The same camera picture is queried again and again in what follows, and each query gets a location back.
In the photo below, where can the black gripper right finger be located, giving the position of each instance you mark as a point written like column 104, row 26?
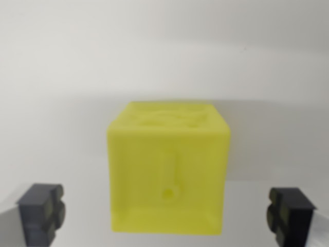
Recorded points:
column 293, row 218

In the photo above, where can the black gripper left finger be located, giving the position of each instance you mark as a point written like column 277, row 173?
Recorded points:
column 36, row 218

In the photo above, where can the yellow cube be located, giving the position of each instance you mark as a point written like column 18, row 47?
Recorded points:
column 167, row 169

